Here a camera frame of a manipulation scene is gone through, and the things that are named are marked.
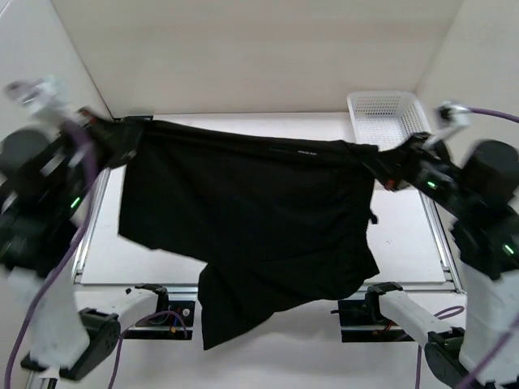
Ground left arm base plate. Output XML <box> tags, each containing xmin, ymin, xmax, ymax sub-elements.
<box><xmin>123</xmin><ymin>300</ymin><xmax>195</xmax><ymax>340</ymax></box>

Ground aluminium frame rail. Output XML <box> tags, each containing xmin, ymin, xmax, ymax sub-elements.
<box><xmin>75</xmin><ymin>281</ymin><xmax>463</xmax><ymax>294</ymax></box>

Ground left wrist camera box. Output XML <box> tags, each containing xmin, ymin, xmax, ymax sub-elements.
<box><xmin>4</xmin><ymin>77</ymin><xmax>65</xmax><ymax>110</ymax></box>

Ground black shorts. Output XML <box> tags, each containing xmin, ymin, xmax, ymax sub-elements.
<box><xmin>118</xmin><ymin>121</ymin><xmax>379</xmax><ymax>349</ymax></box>

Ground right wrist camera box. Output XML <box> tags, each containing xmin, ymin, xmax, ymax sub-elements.
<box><xmin>435</xmin><ymin>101</ymin><xmax>472</xmax><ymax>142</ymax></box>

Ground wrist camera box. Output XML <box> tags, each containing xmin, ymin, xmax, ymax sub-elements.
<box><xmin>435</xmin><ymin>101</ymin><xmax>472</xmax><ymax>142</ymax></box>
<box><xmin>4</xmin><ymin>77</ymin><xmax>65</xmax><ymax>110</ymax></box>

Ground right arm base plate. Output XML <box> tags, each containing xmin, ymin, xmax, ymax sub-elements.
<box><xmin>330</xmin><ymin>300</ymin><xmax>410</xmax><ymax>343</ymax></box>

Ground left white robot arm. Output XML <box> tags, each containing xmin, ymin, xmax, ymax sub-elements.
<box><xmin>1</xmin><ymin>77</ymin><xmax>170</xmax><ymax>381</ymax></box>

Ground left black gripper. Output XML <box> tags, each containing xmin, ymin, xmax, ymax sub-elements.
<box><xmin>56</xmin><ymin>104</ymin><xmax>145</xmax><ymax>209</ymax></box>

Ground white plastic basket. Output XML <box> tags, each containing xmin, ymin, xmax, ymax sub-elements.
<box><xmin>347</xmin><ymin>91</ymin><xmax>430</xmax><ymax>151</ymax></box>

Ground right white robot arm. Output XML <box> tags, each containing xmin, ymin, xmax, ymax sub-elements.
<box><xmin>364</xmin><ymin>133</ymin><xmax>518</xmax><ymax>388</ymax></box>

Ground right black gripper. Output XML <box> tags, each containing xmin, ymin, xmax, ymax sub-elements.
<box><xmin>358</xmin><ymin>130</ymin><xmax>474</xmax><ymax>213</ymax></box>

